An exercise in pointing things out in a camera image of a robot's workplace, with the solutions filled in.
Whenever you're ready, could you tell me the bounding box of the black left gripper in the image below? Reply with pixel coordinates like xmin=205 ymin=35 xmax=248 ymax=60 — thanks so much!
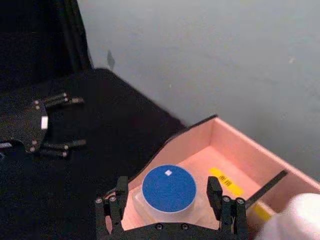
xmin=0 ymin=92 xmax=88 ymax=158

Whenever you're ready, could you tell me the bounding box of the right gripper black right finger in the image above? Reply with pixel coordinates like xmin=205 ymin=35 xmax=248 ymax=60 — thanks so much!
xmin=206 ymin=175 xmax=249 ymax=236

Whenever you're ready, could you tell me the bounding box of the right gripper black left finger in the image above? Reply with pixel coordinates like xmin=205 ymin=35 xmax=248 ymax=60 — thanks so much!
xmin=94 ymin=176 xmax=130 ymax=236

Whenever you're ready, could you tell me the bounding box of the clear round case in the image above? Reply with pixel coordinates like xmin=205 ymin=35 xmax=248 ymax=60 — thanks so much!
xmin=131 ymin=163 xmax=198 ymax=224

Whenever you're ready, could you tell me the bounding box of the white plastic squeeze bottle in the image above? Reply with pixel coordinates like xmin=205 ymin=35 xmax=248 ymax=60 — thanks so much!
xmin=256 ymin=192 xmax=320 ymax=240

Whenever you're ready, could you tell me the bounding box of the yellow paper label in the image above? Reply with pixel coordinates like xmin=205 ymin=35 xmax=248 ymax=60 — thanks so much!
xmin=250 ymin=203 xmax=274 ymax=223
xmin=208 ymin=166 xmax=245 ymax=198

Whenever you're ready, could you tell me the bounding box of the black table cloth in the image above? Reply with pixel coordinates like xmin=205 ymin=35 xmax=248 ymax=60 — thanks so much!
xmin=0 ymin=67 xmax=188 ymax=240

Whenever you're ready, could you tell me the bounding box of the pale wooden desk organizer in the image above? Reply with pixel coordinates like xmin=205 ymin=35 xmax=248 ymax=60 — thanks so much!
xmin=121 ymin=114 xmax=320 ymax=240

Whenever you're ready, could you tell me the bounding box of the black upright post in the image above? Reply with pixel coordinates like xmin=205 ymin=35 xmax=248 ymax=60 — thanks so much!
xmin=56 ymin=0 xmax=95 ymax=72

